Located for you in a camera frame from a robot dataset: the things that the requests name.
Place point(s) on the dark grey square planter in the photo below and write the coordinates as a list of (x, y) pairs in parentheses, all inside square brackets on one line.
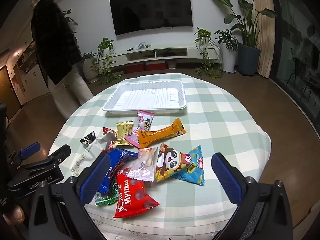
[(248, 60)]

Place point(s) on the small red snack packet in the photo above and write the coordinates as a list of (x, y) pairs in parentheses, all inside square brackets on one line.
[(108, 131)]

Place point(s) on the red storage box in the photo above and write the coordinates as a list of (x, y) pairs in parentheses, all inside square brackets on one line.
[(135, 68), (155, 65)]

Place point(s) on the silver snack packet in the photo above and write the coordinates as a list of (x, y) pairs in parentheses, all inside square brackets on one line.
[(95, 147)]

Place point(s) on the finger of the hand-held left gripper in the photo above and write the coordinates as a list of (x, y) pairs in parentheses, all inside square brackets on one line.
[(30, 150), (60, 155)]

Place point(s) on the white wall cabinet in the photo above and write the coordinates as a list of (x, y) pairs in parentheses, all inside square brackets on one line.
[(27, 80)]

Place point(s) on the dark blue snack packet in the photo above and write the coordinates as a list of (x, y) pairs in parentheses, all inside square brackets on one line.
[(122, 157)]

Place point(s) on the clear pink-edged snack packet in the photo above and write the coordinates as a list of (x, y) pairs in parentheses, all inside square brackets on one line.
[(143, 165)]

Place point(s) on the checked green white tablecloth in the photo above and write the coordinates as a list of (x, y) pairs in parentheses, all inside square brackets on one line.
[(225, 130)]

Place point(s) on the green snack packet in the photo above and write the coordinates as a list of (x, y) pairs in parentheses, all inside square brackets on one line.
[(107, 200)]

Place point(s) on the round white plant pot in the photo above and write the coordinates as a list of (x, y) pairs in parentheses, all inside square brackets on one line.
[(89, 71)]

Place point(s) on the small white bowl pot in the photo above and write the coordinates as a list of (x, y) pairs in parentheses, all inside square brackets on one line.
[(172, 64)]

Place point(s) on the climbing pothos plant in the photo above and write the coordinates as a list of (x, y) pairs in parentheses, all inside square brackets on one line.
[(106, 45)]

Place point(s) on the person's left hand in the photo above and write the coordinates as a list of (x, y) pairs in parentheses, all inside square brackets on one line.
[(17, 215)]

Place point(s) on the white plastic tray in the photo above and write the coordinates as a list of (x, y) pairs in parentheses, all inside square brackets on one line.
[(145, 97)]

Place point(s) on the trailing vine plant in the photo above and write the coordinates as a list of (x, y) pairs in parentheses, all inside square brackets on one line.
[(203, 33)]

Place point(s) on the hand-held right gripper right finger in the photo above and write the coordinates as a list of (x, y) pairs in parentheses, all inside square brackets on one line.
[(225, 180)]

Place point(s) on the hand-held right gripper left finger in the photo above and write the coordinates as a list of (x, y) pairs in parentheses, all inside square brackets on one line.
[(95, 177)]

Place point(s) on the wall-mounted black television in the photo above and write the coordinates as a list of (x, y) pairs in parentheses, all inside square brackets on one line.
[(150, 10)]

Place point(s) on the glass sliding door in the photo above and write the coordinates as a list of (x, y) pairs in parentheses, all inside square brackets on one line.
[(297, 55)]

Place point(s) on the small-leaf bushy plant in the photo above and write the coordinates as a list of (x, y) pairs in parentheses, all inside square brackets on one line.
[(227, 40)]

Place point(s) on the large red snack packet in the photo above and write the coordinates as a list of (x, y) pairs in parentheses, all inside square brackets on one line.
[(132, 197)]

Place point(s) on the pink snack packet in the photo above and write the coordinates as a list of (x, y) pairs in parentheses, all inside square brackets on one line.
[(145, 121)]

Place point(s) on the long orange snack packet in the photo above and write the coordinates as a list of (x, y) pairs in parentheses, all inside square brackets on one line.
[(160, 135)]

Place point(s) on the white television cabinet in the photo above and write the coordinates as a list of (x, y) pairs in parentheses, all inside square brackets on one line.
[(190, 52)]

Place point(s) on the gold snack packet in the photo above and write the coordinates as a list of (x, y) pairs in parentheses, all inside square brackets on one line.
[(123, 132)]

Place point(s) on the tall white planter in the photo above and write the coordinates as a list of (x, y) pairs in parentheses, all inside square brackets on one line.
[(229, 62)]

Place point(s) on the beige curtain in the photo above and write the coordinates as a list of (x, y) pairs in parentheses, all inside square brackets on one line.
[(262, 30)]

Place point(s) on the leafy tall houseplant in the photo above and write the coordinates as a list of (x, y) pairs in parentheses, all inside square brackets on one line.
[(68, 16)]

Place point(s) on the panda print snack packet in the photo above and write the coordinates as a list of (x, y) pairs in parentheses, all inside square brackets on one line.
[(170, 162)]

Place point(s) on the tall large-leaf plant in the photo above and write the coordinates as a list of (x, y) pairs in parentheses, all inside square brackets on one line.
[(247, 25)]

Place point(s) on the brown wooden door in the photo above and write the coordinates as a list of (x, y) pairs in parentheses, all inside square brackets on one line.
[(8, 92)]

